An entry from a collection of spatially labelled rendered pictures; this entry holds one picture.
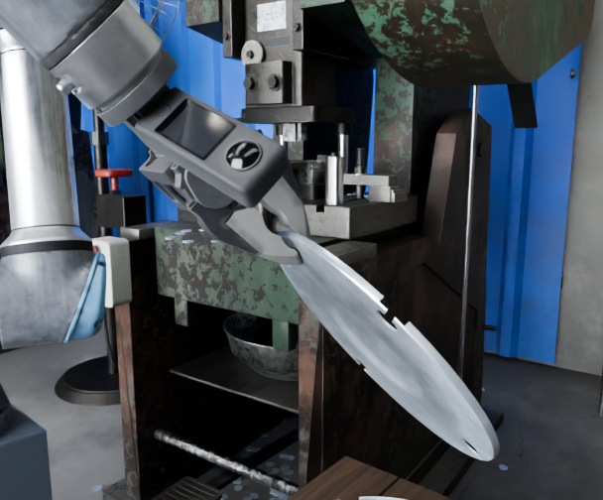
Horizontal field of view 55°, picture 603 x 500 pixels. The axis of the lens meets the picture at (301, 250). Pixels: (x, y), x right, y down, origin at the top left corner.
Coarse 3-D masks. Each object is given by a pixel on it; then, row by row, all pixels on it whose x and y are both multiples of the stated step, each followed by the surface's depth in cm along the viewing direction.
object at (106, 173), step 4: (96, 172) 125; (100, 172) 124; (104, 172) 124; (108, 172) 123; (112, 172) 124; (116, 172) 124; (120, 172) 125; (124, 172) 126; (128, 172) 127; (132, 172) 128; (96, 176) 126; (100, 176) 125; (104, 176) 124; (108, 176) 124; (112, 176) 124; (116, 176) 124; (120, 176) 125; (124, 176) 126; (128, 176) 127; (112, 180) 127; (116, 180) 127; (112, 184) 127; (116, 184) 127; (112, 188) 127; (116, 188) 127
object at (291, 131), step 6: (288, 126) 124; (294, 126) 123; (300, 126) 123; (306, 126) 125; (288, 132) 124; (294, 132) 123; (300, 132) 123; (306, 132) 125; (288, 138) 124; (294, 138) 123; (300, 138) 123; (306, 138) 125
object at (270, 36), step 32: (256, 0) 116; (288, 0) 112; (256, 32) 117; (288, 32) 113; (256, 64) 115; (288, 64) 113; (320, 64) 117; (256, 96) 116; (288, 96) 114; (320, 96) 119
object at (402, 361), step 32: (320, 256) 47; (320, 288) 55; (352, 288) 46; (320, 320) 69; (352, 320) 58; (384, 320) 46; (352, 352) 67; (384, 352) 57; (416, 352) 44; (384, 384) 66; (416, 384) 56; (448, 384) 44; (416, 416) 64; (448, 416) 51; (480, 416) 44; (480, 448) 51
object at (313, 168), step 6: (312, 162) 119; (306, 168) 120; (312, 168) 119; (318, 168) 121; (324, 168) 123; (294, 174) 122; (300, 174) 121; (306, 174) 120; (312, 174) 119; (318, 174) 121; (324, 174) 123; (300, 180) 121; (306, 180) 120; (312, 180) 119; (318, 180) 121; (324, 180) 123
